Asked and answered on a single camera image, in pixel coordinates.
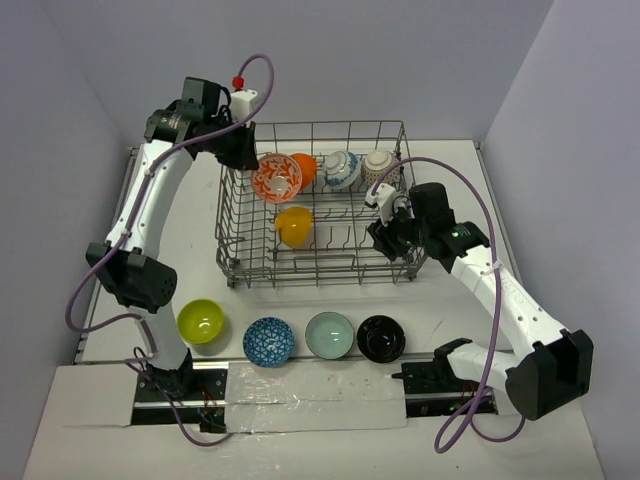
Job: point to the yellow-orange bowl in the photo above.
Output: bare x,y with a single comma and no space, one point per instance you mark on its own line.
293,225

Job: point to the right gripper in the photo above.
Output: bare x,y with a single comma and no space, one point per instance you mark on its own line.
385,242

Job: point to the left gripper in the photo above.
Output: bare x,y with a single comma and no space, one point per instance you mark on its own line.
240,148

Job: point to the orange white patterned bowl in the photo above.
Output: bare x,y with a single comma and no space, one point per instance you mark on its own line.
277,180

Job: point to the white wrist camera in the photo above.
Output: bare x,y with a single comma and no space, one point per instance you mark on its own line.
243,101
386,200

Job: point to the light teal bowl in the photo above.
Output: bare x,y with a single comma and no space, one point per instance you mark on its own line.
329,335

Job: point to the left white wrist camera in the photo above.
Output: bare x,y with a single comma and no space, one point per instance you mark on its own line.
243,101

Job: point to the blue triangle pattern bowl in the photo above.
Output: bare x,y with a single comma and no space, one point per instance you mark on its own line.
268,342

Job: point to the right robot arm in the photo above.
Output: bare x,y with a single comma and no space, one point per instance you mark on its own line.
548,366

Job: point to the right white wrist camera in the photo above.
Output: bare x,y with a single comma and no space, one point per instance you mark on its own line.
386,200

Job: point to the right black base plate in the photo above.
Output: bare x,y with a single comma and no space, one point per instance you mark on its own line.
426,394

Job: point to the lime green bowl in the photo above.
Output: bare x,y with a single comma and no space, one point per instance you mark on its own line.
200,321

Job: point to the orange bowl white inside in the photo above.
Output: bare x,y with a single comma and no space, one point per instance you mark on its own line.
308,167

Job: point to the blue floral bowl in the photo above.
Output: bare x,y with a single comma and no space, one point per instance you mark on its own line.
341,169

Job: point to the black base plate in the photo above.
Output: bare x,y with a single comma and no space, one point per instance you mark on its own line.
426,394
199,403

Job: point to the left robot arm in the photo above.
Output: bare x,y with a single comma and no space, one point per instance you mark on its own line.
206,118

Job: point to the black glossy bowl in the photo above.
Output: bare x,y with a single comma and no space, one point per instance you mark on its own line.
381,339

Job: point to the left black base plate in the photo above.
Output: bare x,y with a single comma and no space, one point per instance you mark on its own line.
199,403

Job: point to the grey patterned bowl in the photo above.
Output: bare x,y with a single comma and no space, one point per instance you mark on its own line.
375,163

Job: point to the grey wire dish rack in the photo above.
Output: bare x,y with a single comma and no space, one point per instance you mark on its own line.
338,248

